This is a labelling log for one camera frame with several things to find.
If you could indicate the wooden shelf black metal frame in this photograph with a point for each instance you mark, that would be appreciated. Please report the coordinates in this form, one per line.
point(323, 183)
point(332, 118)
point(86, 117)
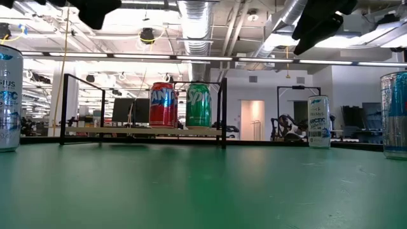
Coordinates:
point(127, 130)

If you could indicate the person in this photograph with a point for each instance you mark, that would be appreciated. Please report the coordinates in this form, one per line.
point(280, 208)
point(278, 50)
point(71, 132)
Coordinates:
point(294, 130)

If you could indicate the dark desk monitor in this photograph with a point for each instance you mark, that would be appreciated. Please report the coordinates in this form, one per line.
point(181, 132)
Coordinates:
point(372, 116)

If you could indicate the black metal stand frame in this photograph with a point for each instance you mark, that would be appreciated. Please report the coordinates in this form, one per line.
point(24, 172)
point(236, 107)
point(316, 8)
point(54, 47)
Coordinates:
point(298, 87)

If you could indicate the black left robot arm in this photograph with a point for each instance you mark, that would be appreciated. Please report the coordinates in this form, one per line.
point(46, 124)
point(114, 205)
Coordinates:
point(6, 3)

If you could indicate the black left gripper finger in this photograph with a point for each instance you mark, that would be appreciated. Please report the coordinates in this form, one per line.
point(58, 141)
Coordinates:
point(95, 12)

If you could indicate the long ceiling light strip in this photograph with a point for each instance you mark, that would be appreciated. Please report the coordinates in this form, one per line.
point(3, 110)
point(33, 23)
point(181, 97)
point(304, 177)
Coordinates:
point(143, 56)

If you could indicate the green table mat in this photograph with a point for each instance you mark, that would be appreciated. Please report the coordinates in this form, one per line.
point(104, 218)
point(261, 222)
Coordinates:
point(203, 191)

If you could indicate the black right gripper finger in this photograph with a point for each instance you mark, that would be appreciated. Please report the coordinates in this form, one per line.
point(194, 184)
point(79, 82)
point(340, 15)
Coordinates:
point(318, 23)
point(314, 39)

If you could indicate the round ceiling fixture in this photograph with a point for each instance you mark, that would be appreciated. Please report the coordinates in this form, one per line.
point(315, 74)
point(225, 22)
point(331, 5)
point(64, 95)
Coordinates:
point(252, 16)

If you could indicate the white Celsius can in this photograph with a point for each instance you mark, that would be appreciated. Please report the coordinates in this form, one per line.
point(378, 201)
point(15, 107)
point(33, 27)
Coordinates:
point(11, 105)
point(319, 124)

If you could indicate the green Sprite can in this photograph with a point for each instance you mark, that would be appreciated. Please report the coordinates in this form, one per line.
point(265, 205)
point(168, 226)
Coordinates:
point(198, 108)

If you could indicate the blue silver Red Bull can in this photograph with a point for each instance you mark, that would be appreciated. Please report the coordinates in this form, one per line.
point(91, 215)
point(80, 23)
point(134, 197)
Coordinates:
point(395, 117)

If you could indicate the wall vent grille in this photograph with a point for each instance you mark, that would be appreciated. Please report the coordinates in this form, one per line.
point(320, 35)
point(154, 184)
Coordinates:
point(300, 80)
point(253, 79)

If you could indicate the black ceiling-hung device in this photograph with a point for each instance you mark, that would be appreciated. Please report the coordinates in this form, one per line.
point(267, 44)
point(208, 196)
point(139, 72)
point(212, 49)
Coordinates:
point(147, 35)

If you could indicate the bright doorway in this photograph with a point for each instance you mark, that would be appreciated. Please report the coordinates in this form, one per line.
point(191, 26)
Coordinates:
point(252, 117)

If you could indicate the wide silver ceiling duct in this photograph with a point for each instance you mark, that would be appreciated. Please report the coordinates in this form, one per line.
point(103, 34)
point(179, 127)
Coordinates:
point(194, 28)

